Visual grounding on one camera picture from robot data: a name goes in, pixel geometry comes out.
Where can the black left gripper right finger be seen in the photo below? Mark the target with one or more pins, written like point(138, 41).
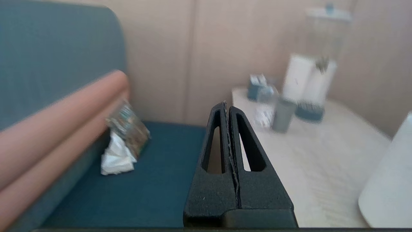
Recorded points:
point(262, 193)

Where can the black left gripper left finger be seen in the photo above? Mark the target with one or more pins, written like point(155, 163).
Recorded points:
point(209, 196)

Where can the grey tumbler cup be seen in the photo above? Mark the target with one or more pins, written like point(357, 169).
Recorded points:
point(283, 116)

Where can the clear bottle white label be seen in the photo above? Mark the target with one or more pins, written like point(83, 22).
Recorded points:
point(265, 112)

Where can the small round perforated drip tray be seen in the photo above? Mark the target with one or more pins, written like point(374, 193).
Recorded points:
point(309, 112)

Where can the crumpled white tissue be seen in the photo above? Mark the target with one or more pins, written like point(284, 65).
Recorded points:
point(117, 159)

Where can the printed snack packet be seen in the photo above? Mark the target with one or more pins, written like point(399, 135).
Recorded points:
point(132, 129)

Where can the blue-grey square box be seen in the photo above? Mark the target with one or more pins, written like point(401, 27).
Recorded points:
point(256, 88)

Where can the large tea dispenser white base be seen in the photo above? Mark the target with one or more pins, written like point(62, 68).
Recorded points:
point(389, 180)

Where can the long pink bolster cushion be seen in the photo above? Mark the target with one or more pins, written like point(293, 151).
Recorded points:
point(48, 129)

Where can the teal bench with snack packet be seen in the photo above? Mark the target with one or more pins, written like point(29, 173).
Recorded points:
point(64, 38)

